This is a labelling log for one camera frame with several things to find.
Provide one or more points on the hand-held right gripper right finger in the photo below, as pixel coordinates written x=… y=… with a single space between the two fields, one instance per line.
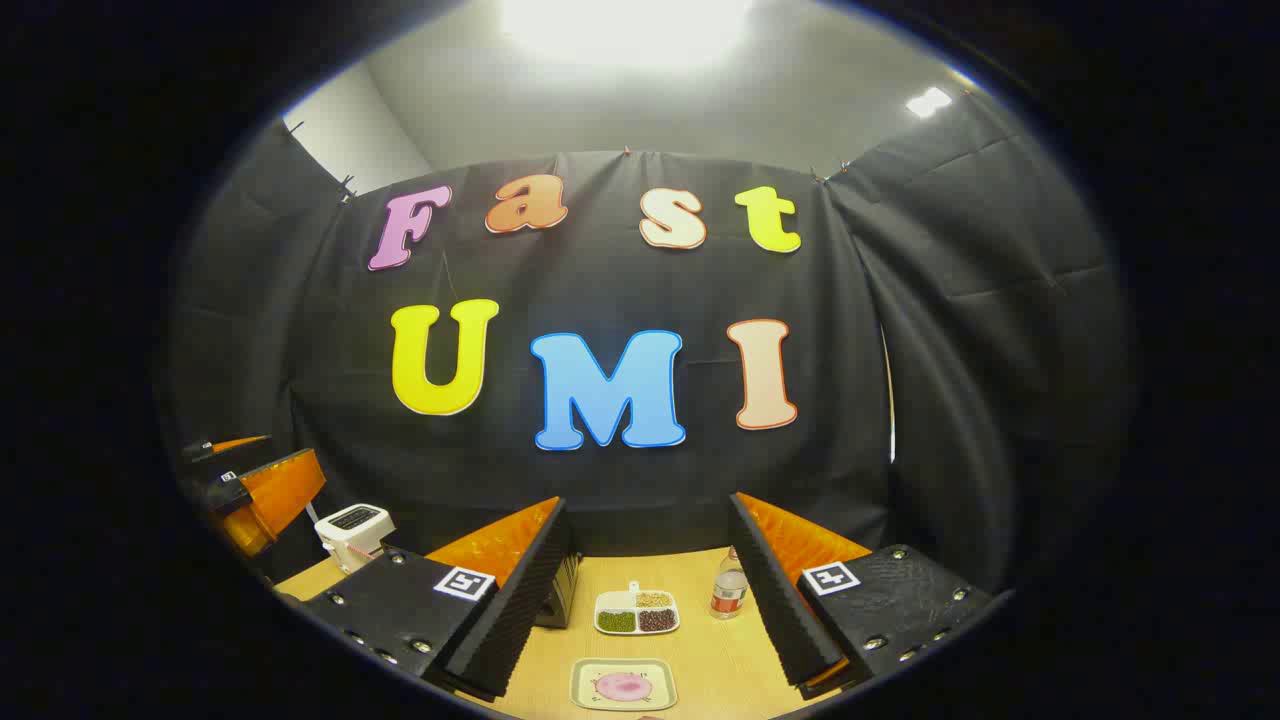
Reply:
x=775 y=600

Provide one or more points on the small ceiling light panel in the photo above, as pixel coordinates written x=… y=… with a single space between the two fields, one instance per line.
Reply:
x=928 y=102

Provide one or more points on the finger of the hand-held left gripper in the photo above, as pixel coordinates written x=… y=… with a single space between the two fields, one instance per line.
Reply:
x=280 y=495
x=235 y=444

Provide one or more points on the clear plastic water bottle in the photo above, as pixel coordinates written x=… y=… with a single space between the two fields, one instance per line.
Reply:
x=730 y=590

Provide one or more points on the pink food piece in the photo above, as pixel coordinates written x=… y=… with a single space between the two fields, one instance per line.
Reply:
x=622 y=686

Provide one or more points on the square cream plate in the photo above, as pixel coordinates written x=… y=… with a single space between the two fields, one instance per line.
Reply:
x=590 y=690

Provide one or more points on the large ceiling light panel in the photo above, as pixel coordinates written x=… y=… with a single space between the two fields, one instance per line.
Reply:
x=625 y=25

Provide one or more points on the black electric oven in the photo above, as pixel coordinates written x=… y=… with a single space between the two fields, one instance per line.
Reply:
x=558 y=600

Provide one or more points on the black backdrop cloth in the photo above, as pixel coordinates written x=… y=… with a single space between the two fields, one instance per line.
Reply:
x=600 y=480

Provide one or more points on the white toaster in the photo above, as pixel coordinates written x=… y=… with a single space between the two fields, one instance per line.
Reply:
x=352 y=535

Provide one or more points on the divided white bean dish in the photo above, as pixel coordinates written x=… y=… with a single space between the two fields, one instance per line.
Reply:
x=637 y=612

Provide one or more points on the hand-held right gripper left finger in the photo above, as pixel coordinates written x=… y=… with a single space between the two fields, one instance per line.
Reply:
x=520 y=600

